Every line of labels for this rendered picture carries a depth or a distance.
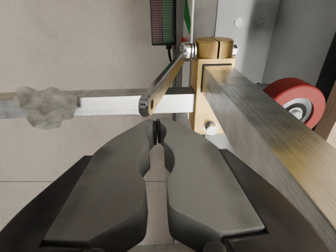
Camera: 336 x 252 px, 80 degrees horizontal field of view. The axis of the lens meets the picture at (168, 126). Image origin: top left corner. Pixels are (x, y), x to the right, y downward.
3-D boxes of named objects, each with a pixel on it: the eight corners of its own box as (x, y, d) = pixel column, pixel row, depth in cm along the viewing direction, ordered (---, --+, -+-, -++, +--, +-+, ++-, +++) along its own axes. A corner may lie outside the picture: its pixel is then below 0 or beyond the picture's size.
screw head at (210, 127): (202, 132, 31) (204, 137, 30) (203, 120, 30) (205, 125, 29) (216, 132, 31) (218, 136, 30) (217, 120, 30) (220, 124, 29)
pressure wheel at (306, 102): (232, 107, 37) (259, 143, 28) (239, 63, 33) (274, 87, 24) (274, 105, 38) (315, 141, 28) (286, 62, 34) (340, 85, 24)
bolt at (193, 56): (173, 46, 40) (181, 63, 27) (173, 32, 38) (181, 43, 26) (183, 45, 40) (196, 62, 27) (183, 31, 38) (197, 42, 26)
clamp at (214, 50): (188, 119, 36) (193, 135, 31) (192, 36, 29) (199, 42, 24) (220, 118, 36) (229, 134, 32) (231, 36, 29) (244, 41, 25)
